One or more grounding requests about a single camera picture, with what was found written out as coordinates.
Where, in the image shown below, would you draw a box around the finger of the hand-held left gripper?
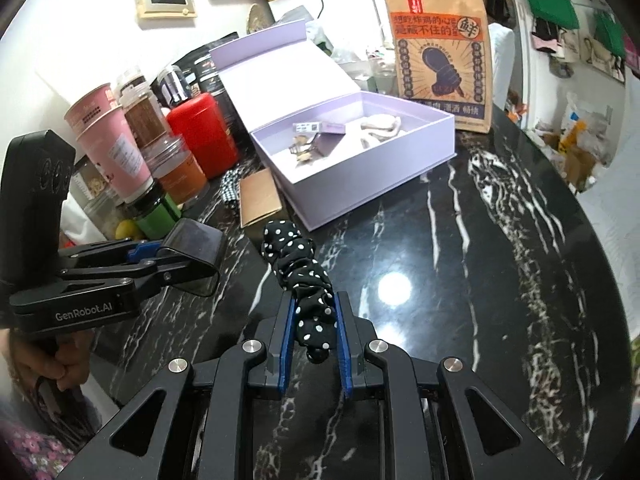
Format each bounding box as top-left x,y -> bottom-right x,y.
57,240 -> 161,273
10,257 -> 218,308

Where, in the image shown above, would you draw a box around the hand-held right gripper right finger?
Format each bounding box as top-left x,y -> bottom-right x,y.
334,292 -> 576,480

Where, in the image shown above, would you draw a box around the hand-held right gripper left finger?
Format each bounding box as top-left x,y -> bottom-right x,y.
60,292 -> 296,480

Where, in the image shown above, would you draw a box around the black translucent hair claw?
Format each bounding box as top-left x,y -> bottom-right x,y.
159,219 -> 224,296

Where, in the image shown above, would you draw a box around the black polka dot scrunchie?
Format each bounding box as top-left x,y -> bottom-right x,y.
261,219 -> 335,363

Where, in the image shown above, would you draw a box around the black white gingham scrunchie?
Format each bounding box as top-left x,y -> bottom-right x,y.
220,169 -> 247,211

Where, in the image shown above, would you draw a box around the gold rectangular box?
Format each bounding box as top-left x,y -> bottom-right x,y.
239,169 -> 283,229

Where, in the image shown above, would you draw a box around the lavender gift box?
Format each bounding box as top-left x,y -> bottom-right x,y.
209,19 -> 457,233

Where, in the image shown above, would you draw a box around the gold flower hair claw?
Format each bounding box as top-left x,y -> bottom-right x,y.
287,135 -> 321,163

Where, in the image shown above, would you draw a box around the small lavender box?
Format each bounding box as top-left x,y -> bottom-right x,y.
291,120 -> 347,160

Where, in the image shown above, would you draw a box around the pearl wavy hair claw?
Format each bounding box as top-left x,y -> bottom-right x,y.
359,114 -> 405,150

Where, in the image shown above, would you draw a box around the person's left hand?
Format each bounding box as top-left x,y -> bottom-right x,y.
7,330 -> 96,396

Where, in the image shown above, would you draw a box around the green jar black lid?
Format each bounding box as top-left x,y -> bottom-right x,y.
124,186 -> 182,240

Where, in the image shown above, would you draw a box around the glass jar of oats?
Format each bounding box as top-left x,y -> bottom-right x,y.
67,157 -> 123,226

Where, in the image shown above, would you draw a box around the clear jar amber contents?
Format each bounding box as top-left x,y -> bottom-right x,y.
149,135 -> 211,207

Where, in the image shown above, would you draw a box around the pink paper cup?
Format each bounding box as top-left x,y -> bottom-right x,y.
64,83 -> 123,133
77,105 -> 153,202

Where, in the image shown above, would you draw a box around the red tin canister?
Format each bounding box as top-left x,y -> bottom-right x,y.
166,92 -> 240,180

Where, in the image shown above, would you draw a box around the brown spice jar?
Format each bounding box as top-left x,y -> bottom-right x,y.
120,80 -> 170,148

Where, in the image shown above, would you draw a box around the spice jar dark label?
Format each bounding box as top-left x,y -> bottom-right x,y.
116,66 -> 148,96

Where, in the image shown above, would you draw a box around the dark tin purple label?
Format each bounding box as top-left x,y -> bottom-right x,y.
157,66 -> 190,108

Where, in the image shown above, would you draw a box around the black snack bag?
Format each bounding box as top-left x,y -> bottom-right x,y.
172,31 -> 241,133

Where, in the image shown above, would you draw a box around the person's floral clothing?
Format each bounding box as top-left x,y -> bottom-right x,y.
0,395 -> 81,480

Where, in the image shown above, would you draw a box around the woven straw fan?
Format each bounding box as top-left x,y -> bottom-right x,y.
246,2 -> 275,37

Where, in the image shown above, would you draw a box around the cardboard box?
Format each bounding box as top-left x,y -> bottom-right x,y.
542,130 -> 608,193

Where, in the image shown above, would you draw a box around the printed brown paper bag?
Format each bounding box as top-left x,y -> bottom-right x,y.
382,0 -> 493,135

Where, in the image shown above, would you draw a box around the cream tote bag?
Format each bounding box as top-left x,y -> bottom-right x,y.
560,27 -> 626,83

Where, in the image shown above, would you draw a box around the green tote bag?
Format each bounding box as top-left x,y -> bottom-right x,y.
517,0 -> 581,31
594,10 -> 627,61

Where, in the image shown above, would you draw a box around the cream wall thermostat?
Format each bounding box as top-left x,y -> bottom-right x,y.
134,0 -> 197,21

